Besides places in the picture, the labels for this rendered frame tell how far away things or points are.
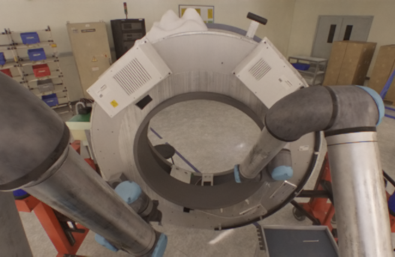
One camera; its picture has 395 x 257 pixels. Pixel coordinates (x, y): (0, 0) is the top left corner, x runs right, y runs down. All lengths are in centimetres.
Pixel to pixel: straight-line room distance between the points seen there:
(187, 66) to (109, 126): 59
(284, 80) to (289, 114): 45
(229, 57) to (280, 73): 25
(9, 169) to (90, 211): 16
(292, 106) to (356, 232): 32
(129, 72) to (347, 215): 89
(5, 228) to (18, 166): 21
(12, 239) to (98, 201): 17
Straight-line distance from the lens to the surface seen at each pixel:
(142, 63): 94
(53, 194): 36
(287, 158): 98
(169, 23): 115
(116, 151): 140
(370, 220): 60
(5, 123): 29
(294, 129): 56
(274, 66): 97
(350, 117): 59
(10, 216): 49
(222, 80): 107
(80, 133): 155
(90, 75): 557
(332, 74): 754
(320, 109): 55
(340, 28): 1019
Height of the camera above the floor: 190
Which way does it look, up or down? 28 degrees down
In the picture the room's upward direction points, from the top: 1 degrees counter-clockwise
